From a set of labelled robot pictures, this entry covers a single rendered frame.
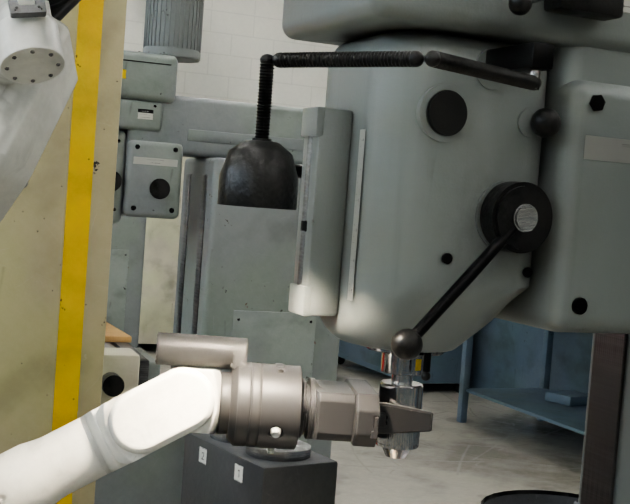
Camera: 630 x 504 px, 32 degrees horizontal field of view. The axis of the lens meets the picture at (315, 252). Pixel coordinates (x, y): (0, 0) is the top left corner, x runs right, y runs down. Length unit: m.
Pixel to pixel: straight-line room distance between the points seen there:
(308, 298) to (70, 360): 1.78
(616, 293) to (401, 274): 0.24
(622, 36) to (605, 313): 0.28
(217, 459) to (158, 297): 8.04
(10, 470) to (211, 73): 9.53
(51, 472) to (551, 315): 0.53
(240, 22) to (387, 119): 9.67
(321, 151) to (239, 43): 9.61
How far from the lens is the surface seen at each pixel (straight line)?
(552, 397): 7.43
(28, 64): 1.20
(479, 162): 1.11
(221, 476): 1.56
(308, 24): 1.18
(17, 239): 2.80
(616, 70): 1.19
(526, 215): 1.10
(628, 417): 1.48
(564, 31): 1.14
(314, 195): 1.11
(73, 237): 2.82
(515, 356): 8.47
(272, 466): 1.48
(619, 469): 1.50
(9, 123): 1.25
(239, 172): 0.98
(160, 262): 9.56
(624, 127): 1.18
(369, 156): 1.10
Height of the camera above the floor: 1.46
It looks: 3 degrees down
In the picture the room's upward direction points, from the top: 4 degrees clockwise
